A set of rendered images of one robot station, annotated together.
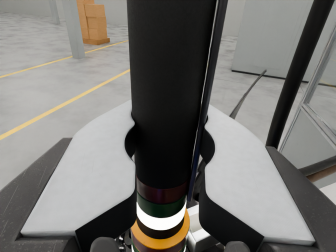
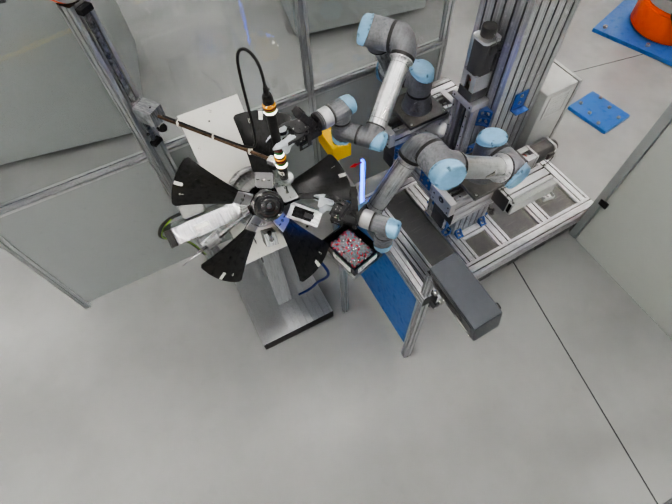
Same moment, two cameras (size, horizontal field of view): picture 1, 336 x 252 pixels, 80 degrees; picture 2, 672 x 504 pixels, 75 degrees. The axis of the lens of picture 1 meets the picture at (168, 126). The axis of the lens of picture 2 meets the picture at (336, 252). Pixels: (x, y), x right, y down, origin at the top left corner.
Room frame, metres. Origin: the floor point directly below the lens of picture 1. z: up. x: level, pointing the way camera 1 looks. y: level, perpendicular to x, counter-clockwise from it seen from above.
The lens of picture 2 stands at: (0.53, 1.03, 2.60)
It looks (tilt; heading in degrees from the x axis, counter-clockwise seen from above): 60 degrees down; 238
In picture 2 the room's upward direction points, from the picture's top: 4 degrees counter-clockwise
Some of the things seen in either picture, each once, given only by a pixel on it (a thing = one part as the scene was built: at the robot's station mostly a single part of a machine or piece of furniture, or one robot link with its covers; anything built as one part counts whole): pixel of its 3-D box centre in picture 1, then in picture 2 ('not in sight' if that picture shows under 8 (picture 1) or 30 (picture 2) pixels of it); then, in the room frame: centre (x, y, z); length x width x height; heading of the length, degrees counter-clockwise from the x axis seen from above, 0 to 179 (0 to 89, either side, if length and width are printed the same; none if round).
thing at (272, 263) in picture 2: not in sight; (274, 271); (0.21, -0.12, 0.45); 0.09 x 0.04 x 0.91; 172
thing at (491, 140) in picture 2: not in sight; (490, 146); (-0.71, 0.33, 1.20); 0.13 x 0.12 x 0.14; 80
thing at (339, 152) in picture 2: not in sight; (334, 142); (-0.31, -0.24, 1.02); 0.16 x 0.10 x 0.11; 82
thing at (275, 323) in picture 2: not in sight; (279, 289); (0.19, -0.22, 0.04); 0.62 x 0.46 x 0.08; 82
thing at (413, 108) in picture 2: not in sight; (417, 98); (-0.77, -0.17, 1.09); 0.15 x 0.15 x 0.10
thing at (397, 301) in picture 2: not in sight; (371, 262); (-0.25, 0.15, 0.45); 0.82 x 0.01 x 0.66; 82
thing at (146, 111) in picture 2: not in sight; (148, 112); (0.37, -0.56, 1.36); 0.10 x 0.07 x 0.08; 117
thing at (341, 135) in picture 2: not in sight; (344, 130); (-0.20, 0.01, 1.36); 0.11 x 0.08 x 0.11; 118
